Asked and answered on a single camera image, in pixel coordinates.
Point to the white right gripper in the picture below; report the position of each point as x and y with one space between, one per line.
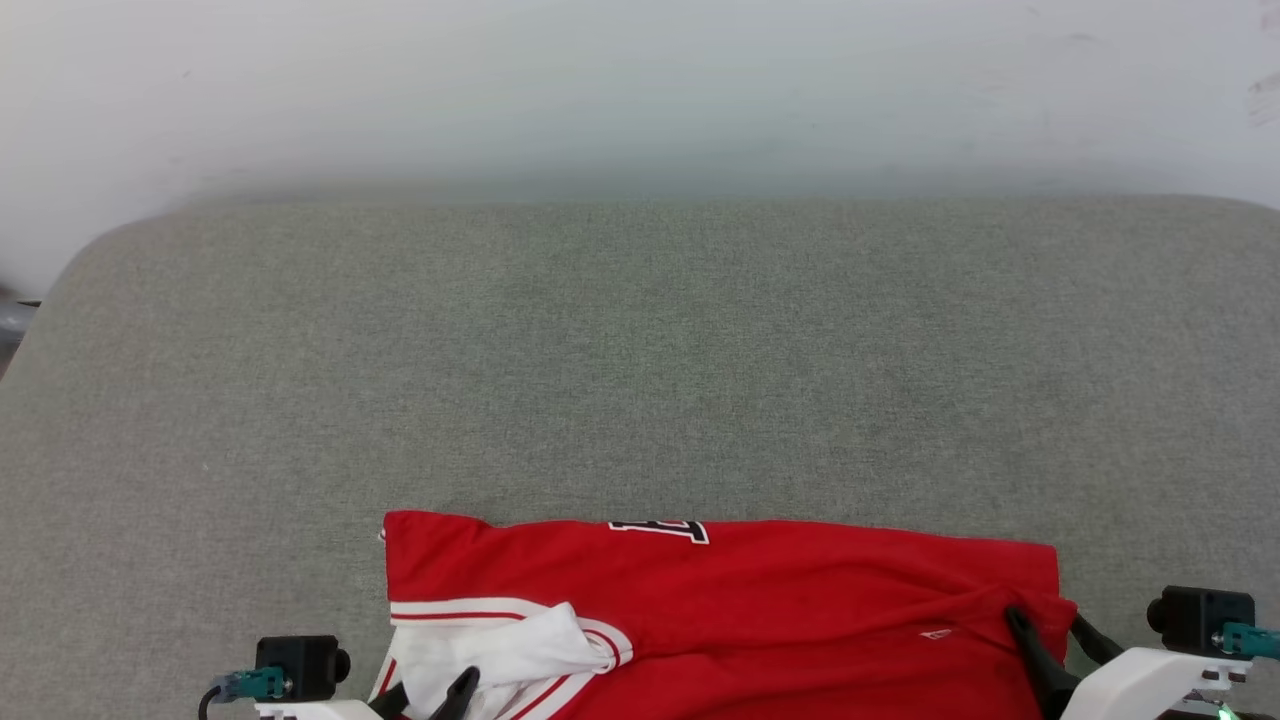
1140 685

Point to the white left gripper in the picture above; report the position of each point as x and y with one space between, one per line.
315 710

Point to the red and white jersey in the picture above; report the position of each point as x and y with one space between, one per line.
760 620

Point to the grey fabric sofa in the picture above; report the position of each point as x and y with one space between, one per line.
640 360

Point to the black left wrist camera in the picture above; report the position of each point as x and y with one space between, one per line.
300 665

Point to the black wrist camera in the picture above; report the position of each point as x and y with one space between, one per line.
1200 620
300 665

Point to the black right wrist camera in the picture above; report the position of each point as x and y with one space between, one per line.
1200 620

